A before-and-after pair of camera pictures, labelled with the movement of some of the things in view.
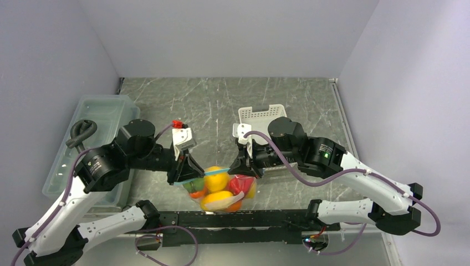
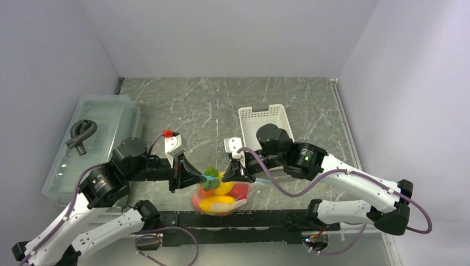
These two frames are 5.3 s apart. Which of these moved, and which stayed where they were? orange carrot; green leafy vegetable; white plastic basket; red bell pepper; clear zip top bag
Moved: orange carrot; green leafy vegetable; red bell pepper
Stayed: clear zip top bag; white plastic basket
